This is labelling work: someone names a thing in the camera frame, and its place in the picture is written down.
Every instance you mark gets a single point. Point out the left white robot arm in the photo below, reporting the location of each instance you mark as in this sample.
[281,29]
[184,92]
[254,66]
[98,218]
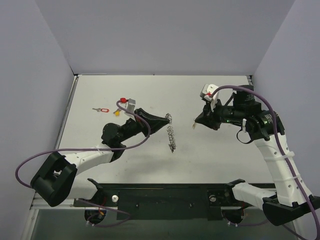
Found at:
[55,180]

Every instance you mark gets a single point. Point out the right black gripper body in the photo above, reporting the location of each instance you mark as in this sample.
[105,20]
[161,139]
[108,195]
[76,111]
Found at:
[215,116]

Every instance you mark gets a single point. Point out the red tag key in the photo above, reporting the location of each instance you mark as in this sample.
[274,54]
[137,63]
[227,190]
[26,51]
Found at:
[101,110]

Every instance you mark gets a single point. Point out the aluminium frame rail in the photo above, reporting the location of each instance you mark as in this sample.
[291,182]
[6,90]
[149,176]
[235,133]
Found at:
[62,202]

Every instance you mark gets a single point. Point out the yellow capped key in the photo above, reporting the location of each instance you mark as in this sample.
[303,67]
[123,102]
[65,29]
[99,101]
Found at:
[117,112]

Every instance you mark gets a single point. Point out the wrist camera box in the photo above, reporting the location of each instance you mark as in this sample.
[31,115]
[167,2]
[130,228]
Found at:
[210,94]
[129,107]

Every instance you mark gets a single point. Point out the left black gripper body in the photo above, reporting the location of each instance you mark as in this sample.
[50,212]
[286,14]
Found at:
[141,120]

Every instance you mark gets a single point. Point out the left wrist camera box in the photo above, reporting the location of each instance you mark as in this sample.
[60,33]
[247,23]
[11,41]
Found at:
[129,107]

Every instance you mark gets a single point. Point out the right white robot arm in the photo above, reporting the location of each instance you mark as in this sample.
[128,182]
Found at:
[254,115]

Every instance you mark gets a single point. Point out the silver spiked keyring disc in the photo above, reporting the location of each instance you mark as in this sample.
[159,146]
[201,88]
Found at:
[170,133]

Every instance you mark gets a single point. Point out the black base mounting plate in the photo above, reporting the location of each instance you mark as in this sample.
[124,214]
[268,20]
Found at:
[153,201]

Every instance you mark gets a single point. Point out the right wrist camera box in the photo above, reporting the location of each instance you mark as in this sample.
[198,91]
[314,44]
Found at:
[210,94]

